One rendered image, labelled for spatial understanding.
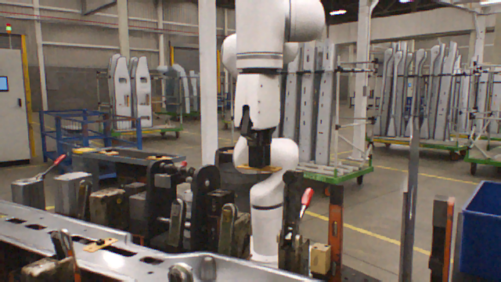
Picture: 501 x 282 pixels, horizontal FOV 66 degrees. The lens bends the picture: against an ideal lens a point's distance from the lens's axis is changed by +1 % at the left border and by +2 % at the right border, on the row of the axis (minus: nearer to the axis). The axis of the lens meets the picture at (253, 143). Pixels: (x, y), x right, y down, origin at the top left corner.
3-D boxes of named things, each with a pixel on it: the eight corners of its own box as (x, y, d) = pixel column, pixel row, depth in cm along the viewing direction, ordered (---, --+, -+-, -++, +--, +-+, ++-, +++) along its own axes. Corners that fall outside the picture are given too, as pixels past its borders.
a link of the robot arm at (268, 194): (250, 198, 144) (246, 137, 139) (299, 196, 144) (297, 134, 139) (250, 211, 132) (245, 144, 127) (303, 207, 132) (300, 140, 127)
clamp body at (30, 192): (12, 276, 143) (4, 182, 138) (42, 264, 153) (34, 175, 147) (28, 283, 138) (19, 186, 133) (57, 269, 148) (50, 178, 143)
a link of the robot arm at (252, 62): (251, 57, 75) (251, 73, 75) (227, 54, 67) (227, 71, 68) (290, 56, 71) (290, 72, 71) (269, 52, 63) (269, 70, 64)
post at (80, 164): (77, 262, 154) (70, 154, 147) (93, 255, 160) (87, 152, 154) (90, 266, 150) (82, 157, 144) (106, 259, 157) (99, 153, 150)
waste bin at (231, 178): (205, 213, 423) (204, 149, 412) (243, 203, 457) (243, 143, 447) (232, 225, 385) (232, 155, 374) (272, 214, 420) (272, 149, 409)
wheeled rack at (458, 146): (362, 150, 839) (366, 68, 812) (385, 145, 907) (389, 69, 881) (457, 162, 702) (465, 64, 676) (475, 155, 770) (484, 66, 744)
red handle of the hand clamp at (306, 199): (279, 236, 87) (301, 186, 97) (281, 241, 88) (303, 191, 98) (296, 240, 85) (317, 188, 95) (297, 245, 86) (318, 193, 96)
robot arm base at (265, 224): (273, 234, 155) (271, 191, 151) (306, 251, 139) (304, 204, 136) (234, 250, 144) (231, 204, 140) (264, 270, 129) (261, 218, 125)
